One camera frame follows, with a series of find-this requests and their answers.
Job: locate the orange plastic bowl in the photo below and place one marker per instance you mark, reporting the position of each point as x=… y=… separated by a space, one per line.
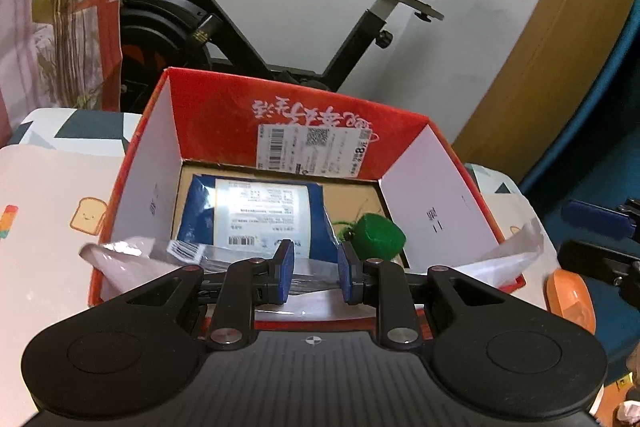
x=570 y=297

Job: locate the red strawberry cardboard box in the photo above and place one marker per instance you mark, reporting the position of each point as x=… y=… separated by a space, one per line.
x=300 y=107

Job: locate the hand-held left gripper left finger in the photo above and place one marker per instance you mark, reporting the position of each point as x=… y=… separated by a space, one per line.
x=286 y=268

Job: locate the green felt ball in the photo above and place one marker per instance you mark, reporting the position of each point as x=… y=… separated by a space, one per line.
x=375 y=237

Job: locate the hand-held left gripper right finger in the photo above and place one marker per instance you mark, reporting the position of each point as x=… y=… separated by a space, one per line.
x=345 y=273

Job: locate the white courier bag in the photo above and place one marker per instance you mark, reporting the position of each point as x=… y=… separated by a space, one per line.
x=500 y=252

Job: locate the wooden door frame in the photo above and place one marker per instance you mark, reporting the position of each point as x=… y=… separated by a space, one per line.
x=565 y=57

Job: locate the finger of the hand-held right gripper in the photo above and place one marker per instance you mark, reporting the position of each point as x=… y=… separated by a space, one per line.
x=595 y=217
x=595 y=259

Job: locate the pink printed backdrop cloth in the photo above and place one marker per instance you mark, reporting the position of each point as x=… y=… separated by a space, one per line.
x=75 y=7

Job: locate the black exercise bike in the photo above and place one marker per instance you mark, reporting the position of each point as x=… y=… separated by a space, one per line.
x=165 y=17

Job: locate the blue labelled packet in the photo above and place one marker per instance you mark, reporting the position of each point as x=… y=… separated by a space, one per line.
x=260 y=212

